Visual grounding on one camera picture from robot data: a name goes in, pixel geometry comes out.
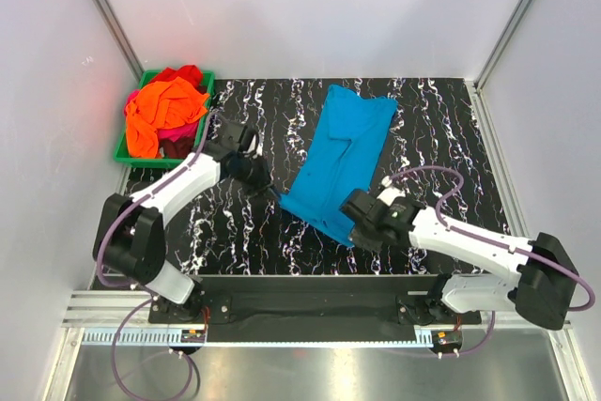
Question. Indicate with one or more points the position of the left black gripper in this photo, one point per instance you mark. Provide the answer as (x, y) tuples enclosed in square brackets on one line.
[(264, 181)]

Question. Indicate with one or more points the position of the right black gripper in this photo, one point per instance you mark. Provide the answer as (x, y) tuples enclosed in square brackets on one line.
[(357, 237)]

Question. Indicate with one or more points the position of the blue t shirt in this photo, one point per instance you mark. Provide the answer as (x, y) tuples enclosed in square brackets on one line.
[(343, 156)]

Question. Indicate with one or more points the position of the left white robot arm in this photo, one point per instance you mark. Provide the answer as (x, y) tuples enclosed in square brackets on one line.
[(131, 234)]

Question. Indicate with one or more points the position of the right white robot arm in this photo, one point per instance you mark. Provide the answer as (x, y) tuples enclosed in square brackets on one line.
[(534, 278)]

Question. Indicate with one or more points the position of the pink t shirt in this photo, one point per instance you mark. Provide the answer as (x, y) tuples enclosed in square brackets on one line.
[(176, 133)]

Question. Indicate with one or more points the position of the orange t shirt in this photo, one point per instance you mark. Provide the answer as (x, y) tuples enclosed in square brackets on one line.
[(161, 106)]

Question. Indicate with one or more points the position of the red t shirt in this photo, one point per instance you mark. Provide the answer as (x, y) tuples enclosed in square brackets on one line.
[(190, 73)]

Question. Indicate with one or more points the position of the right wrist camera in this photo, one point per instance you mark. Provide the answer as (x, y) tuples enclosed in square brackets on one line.
[(392, 197)]

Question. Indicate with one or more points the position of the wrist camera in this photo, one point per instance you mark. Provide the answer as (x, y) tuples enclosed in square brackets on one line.
[(392, 197), (249, 143)]

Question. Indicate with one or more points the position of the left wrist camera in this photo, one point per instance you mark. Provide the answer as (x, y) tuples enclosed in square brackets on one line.
[(249, 143)]

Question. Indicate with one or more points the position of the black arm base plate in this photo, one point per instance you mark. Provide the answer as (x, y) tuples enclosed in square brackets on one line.
[(403, 299)]

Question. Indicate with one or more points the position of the white slotted cable duct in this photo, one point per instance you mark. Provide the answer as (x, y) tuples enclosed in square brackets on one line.
[(220, 337)]

